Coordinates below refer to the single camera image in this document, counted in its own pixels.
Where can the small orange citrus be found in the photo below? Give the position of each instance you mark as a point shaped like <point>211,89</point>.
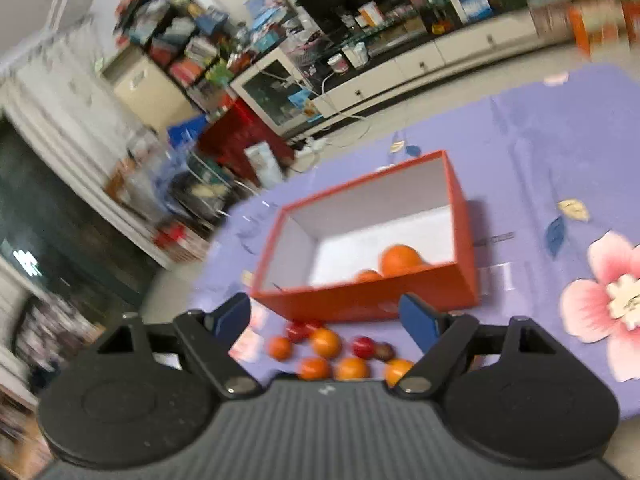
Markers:
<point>352,368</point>

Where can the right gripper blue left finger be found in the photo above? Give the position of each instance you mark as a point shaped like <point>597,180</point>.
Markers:
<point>206,340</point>

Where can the purple floral tablecloth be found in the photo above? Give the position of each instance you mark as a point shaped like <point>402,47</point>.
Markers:
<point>547,170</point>

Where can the white glass cabinet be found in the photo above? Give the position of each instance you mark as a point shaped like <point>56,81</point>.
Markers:
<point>277,92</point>

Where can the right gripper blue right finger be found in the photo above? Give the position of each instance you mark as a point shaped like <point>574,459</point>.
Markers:
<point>444,340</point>

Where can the orange cardboard box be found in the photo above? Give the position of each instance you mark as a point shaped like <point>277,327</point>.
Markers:
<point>317,245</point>

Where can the white curtain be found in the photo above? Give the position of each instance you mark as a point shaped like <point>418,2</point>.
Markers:
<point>71,119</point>

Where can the large orange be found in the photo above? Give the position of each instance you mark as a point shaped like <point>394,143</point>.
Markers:
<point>399,259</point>
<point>395,369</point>

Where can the brown chestnut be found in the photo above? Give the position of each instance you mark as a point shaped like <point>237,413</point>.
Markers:
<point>384,352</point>

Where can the white tv cabinet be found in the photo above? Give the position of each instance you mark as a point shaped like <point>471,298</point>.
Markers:
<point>435,60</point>

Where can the red cherry tomato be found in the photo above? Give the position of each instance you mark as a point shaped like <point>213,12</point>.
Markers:
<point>311,326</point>
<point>363,347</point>
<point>296,332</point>

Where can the small orange kumquat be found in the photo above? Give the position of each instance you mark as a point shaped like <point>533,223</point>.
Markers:
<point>279,348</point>

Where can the black bookshelf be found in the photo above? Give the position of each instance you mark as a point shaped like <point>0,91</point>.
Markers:
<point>190,41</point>

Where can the small mandarin orange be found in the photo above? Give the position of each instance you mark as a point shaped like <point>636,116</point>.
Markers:
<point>367,275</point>

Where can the white air conditioner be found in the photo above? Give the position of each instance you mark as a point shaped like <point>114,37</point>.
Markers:
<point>147,91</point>

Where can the red gift bag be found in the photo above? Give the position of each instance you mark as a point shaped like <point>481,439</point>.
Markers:
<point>239,128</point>

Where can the medium orange citrus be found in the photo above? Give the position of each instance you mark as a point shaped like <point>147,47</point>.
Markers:
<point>326,344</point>

